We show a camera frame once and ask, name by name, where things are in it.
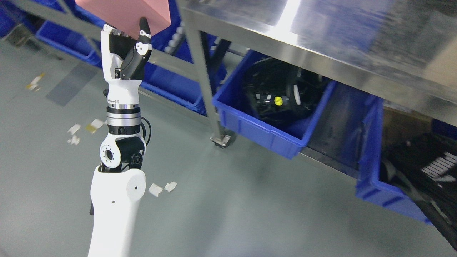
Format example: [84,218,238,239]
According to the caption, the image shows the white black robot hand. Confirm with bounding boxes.
[101,17,152,109]

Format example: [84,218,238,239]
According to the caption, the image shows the pink plastic storage box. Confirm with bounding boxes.
[75,0,171,39]

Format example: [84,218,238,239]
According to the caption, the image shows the black helmet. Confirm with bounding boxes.
[241,57,330,127]

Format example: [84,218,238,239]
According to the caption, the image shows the blue bin with helmet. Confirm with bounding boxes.
[212,50,337,159]

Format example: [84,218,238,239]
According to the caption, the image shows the blue bin far left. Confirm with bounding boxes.
[35,0,104,68]

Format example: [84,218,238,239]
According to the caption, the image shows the white robot forearm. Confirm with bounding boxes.
[88,105,146,257]

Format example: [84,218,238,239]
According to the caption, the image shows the stainless steel table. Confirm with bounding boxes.
[7,0,457,149]

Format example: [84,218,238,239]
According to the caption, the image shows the blue bin with backpack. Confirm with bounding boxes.
[356,98,456,223]

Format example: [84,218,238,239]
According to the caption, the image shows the black Puma backpack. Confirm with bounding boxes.
[381,133,457,249]

